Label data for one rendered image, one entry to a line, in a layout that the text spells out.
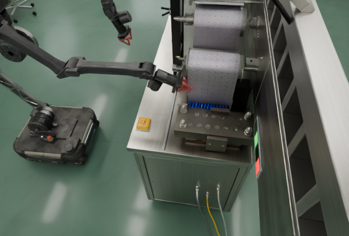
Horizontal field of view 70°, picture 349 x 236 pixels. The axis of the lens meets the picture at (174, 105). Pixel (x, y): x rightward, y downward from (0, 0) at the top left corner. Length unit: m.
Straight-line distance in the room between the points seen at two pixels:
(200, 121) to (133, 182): 1.16
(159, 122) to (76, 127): 1.14
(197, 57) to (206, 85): 0.15
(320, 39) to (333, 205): 0.43
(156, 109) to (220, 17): 0.63
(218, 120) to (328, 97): 0.75
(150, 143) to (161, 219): 0.91
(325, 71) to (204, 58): 0.63
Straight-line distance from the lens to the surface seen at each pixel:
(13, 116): 3.14
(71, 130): 2.37
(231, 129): 1.26
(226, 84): 1.24
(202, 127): 1.25
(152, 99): 1.54
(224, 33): 1.34
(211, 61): 1.17
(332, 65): 0.70
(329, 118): 0.58
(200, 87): 1.26
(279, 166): 0.78
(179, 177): 1.58
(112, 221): 2.19
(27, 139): 2.53
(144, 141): 1.37
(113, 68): 1.25
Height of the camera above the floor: 2.06
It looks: 50 degrees down
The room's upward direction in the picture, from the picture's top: 3 degrees counter-clockwise
